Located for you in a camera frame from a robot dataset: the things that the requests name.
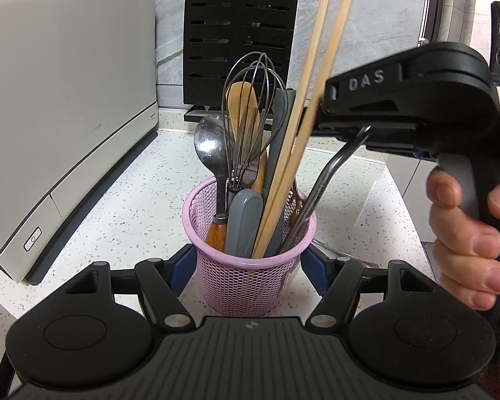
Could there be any wooden spatula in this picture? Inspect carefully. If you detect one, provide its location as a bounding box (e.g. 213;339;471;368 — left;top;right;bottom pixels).
226;82;268;195

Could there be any black slotted knife block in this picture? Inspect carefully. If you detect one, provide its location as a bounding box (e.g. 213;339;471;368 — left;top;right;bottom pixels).
182;0;303;123

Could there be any long grey utensil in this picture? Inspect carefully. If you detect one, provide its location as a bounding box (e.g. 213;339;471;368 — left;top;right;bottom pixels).
262;87;295;255

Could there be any thin metal straw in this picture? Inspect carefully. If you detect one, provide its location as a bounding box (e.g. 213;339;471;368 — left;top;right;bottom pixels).
316;239;380;268

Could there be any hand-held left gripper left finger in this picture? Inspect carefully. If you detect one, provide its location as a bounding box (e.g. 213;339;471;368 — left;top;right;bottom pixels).
60;244;197;335

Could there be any bent metal straw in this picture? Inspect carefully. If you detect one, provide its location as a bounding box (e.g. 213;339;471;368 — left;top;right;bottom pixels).
280;126;374;256

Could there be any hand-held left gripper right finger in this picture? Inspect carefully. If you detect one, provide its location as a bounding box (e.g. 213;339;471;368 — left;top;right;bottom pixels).
302;245;441;331

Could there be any metal wire whisk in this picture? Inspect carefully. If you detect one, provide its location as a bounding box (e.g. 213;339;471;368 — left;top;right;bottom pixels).
222;52;285;193

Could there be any pink mesh utensil cup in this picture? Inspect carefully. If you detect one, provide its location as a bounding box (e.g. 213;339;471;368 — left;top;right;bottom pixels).
182;176;317;316

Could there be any wooden-handled metal spoon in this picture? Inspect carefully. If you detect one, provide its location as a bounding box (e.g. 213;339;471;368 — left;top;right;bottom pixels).
194;114;231;253

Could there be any white base cabinet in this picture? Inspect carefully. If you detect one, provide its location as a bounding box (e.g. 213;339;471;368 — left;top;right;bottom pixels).
391;155;437;243

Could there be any person's right hand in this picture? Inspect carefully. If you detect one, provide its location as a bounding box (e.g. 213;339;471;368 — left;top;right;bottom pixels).
426;170;500;312

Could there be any short grey-handled utensil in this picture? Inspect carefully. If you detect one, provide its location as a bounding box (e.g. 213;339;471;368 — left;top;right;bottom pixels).
225;189;264;256

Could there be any white countertop appliance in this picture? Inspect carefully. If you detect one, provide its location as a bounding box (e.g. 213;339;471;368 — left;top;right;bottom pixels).
0;0;159;286

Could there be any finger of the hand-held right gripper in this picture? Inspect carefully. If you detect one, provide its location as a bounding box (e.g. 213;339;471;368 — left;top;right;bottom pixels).
310;123;420;158
320;56;426;130

